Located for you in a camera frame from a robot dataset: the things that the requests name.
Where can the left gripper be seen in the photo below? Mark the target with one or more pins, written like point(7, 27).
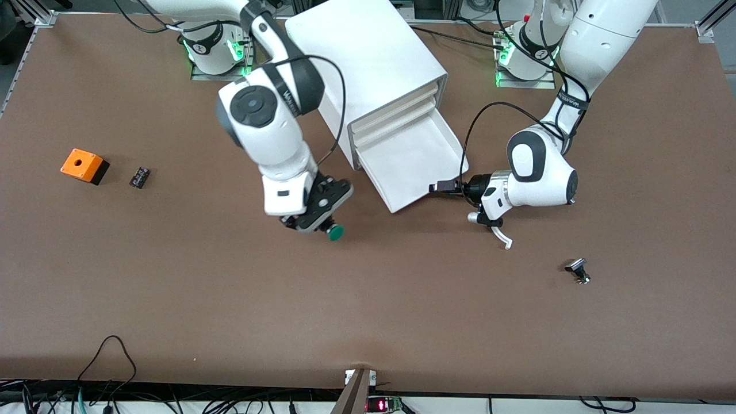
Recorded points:
point(475, 188)

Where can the aluminium frame stand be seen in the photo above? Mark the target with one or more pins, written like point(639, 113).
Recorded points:
point(425, 8)

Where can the orange box with black base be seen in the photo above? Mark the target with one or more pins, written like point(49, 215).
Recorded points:
point(80, 167)

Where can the white curved plastic piece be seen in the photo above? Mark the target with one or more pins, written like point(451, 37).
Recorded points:
point(505, 237)

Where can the aluminium frame profile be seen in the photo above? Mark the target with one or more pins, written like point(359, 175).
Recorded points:
point(706, 30)
point(43, 17)

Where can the green push button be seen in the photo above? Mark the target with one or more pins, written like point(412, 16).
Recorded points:
point(336, 232)

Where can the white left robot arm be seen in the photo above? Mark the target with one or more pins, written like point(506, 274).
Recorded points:
point(540, 167)

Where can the small black terminal block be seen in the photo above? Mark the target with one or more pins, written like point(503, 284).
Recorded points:
point(140, 177)

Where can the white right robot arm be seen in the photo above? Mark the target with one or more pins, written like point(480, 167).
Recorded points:
point(270, 144)

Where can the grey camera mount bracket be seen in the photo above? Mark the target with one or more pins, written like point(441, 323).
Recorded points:
point(355, 394)

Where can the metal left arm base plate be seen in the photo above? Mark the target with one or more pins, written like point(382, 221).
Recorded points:
point(526, 84)

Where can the black and silver switch part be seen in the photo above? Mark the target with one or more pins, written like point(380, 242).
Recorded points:
point(577, 269)

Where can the device with red display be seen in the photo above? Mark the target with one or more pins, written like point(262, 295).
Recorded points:
point(384, 405)

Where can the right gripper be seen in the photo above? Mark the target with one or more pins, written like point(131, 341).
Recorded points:
point(328, 226)

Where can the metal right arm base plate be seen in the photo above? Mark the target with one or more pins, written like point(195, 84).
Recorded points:
point(248, 57)

